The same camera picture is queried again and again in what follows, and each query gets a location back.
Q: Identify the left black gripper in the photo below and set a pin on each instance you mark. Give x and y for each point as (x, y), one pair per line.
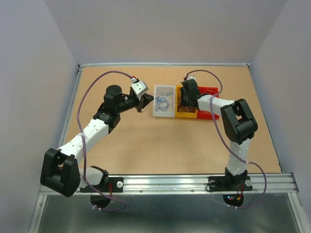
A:
(145, 99)

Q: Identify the yellow plastic bin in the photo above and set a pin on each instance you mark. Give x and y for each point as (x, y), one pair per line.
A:
(180, 111)

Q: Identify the white plastic bin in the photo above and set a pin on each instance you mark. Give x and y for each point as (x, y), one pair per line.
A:
(164, 101)

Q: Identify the aluminium front rail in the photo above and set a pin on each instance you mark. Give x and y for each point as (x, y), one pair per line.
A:
(196, 184)

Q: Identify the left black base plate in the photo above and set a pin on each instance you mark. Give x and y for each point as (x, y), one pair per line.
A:
(111, 184)

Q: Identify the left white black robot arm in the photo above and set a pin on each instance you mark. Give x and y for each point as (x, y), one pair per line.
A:
(60, 170)

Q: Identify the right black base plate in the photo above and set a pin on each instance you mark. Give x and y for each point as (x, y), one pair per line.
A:
(227, 183)

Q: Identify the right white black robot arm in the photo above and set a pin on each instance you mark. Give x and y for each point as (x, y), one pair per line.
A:
(239, 126)

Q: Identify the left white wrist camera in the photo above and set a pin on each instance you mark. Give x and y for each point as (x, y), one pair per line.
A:
(139, 87)

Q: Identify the red plastic bin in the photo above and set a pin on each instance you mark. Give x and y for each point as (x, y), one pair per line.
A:
(206, 115)

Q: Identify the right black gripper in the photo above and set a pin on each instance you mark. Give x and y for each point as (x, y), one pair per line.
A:
(183, 102)

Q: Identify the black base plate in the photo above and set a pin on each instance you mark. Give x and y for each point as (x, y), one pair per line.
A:
(227, 183)
(111, 184)

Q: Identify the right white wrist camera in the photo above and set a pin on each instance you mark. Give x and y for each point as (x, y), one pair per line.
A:
(190, 77)

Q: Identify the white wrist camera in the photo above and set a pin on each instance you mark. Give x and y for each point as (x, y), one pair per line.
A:
(139, 87)
(190, 77)

